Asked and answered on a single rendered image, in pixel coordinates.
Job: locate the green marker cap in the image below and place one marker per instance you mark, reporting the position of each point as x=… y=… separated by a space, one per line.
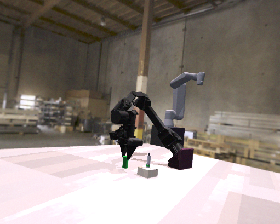
x=125 y=162

